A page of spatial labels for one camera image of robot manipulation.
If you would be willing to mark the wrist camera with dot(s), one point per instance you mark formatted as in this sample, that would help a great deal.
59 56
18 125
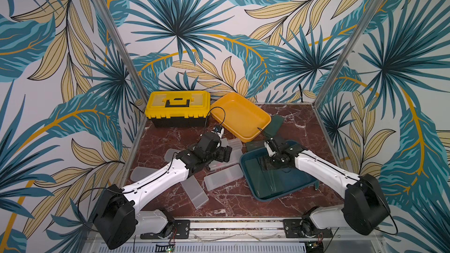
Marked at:
218 130
271 147

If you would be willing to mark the clear pencil case labelled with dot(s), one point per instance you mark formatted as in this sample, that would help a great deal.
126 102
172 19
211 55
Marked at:
195 192

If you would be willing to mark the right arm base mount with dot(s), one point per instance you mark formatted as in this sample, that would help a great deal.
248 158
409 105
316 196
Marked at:
299 228

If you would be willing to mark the yellow plastic tray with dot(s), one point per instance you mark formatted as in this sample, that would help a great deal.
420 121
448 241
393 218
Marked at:
241 117

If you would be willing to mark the clear pencil case lower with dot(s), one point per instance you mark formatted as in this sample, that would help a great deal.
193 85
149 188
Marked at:
223 177

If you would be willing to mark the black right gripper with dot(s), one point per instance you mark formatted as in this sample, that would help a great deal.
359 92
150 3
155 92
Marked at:
273 159

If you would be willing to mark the right aluminium frame post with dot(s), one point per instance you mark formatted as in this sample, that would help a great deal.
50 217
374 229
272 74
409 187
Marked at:
357 33

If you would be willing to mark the clear pencil case pink inside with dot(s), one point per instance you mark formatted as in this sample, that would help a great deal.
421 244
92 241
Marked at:
234 159

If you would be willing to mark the green pencil case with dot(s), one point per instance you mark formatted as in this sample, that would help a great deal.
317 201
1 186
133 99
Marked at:
270 172
257 180
272 128
253 145

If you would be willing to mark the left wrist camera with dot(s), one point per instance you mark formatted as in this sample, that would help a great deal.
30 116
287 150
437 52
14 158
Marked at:
218 130

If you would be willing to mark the clear pencil case top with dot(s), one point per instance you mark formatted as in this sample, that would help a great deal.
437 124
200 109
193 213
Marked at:
232 146

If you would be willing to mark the green pencil case back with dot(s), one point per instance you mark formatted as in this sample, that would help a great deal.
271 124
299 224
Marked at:
272 128

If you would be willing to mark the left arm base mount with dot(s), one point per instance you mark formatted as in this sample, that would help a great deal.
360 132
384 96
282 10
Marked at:
177 229

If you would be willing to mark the aluminium frame post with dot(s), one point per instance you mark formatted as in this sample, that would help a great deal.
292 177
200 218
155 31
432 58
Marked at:
120 46
357 33

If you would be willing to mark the left aluminium frame post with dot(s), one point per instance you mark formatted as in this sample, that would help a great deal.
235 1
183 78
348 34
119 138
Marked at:
120 46

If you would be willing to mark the aluminium front rail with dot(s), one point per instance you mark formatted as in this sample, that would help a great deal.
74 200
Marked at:
239 235

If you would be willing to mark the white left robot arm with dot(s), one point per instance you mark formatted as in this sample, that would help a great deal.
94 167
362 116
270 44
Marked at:
117 213

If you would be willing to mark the teal plastic tray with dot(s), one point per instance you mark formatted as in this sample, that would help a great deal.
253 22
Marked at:
288 183

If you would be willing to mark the yellow black toolbox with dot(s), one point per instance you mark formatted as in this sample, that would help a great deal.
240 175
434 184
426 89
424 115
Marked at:
178 109

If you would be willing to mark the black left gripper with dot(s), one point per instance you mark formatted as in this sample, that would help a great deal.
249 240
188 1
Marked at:
224 151

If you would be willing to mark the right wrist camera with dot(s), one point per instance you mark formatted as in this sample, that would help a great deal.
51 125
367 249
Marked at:
271 147

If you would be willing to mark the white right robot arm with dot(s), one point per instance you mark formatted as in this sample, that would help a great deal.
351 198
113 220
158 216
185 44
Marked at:
364 204

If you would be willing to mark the clear pencil case far left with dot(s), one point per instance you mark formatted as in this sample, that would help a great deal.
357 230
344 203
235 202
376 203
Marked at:
140 173

